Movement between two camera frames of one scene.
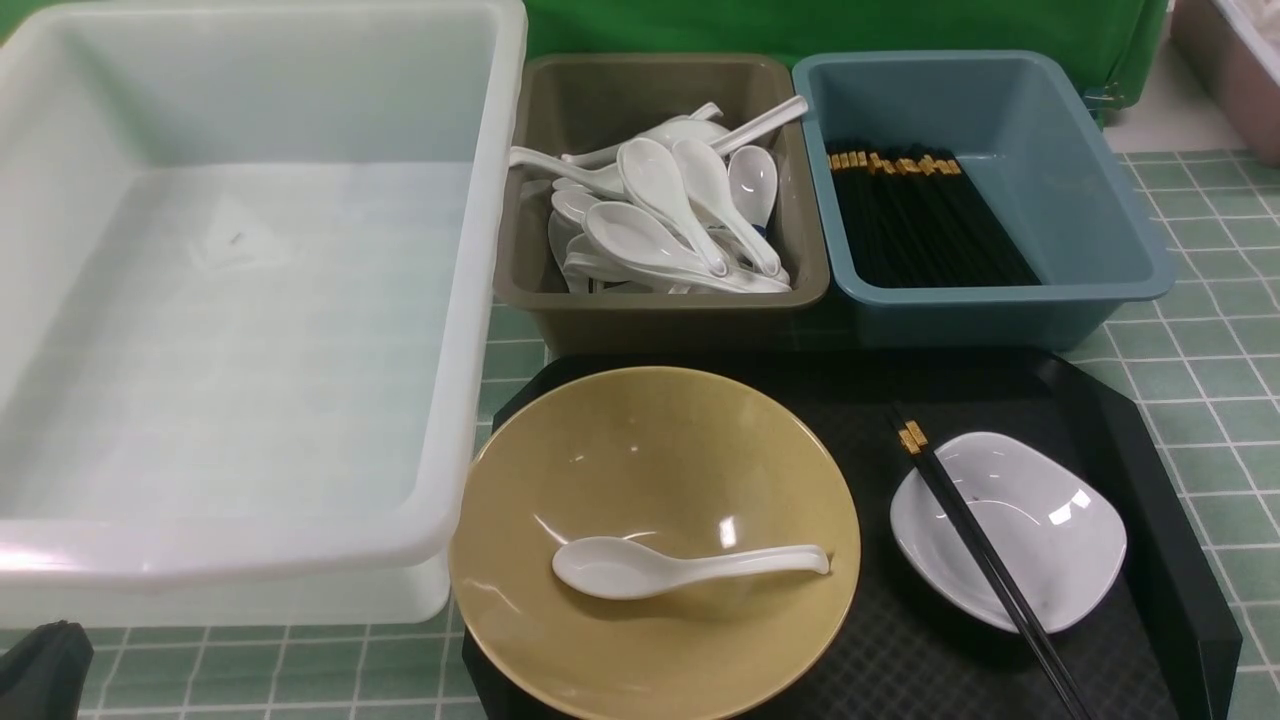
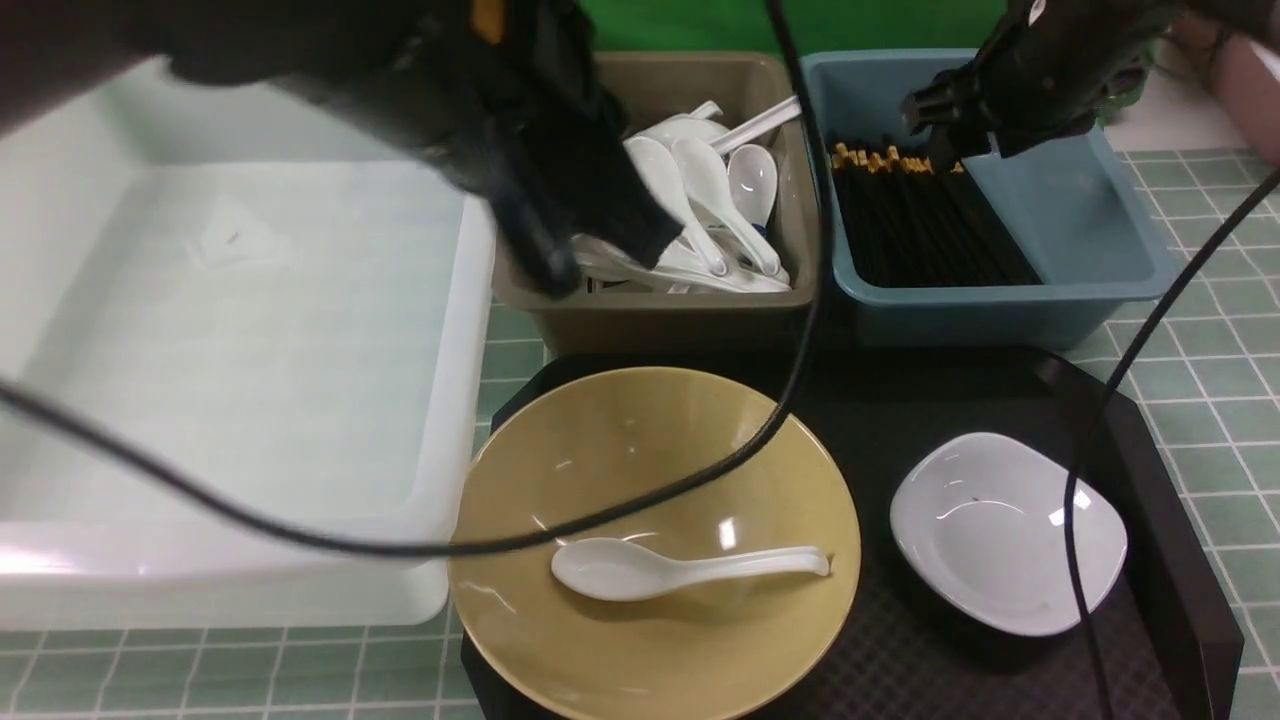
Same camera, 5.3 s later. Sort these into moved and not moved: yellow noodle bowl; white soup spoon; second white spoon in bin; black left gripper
Moved: black left gripper
Not moved: yellow noodle bowl; white soup spoon; second white spoon in bin
